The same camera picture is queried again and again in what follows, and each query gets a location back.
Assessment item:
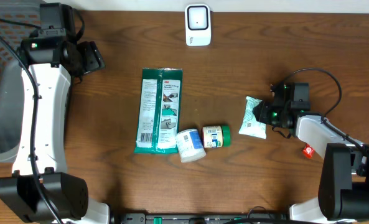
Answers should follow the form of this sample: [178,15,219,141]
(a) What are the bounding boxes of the light green wipes packet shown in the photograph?
[238,96,266,139]

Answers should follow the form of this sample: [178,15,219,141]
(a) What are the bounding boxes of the grey plastic shopping basket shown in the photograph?
[0,0,43,162]

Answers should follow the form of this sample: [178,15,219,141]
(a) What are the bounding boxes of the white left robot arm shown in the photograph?
[0,37,115,223]

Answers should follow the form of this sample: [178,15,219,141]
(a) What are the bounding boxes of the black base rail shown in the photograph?
[117,212,289,224]

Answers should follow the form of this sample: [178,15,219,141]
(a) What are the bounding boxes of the white lid blue jar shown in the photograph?
[175,129,206,163]

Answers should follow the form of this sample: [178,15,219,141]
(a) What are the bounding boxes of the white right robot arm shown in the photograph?
[252,102,369,223]

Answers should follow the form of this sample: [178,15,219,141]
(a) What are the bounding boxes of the white barcode scanner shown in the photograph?
[185,4,212,47]

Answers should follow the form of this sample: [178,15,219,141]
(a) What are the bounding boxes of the green lid jar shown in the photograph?
[202,125,231,148]

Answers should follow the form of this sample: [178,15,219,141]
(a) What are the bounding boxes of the large green 3M package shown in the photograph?
[134,68,183,154]

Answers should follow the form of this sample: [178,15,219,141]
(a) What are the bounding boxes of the red snack wrapper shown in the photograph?
[302,144,315,159]

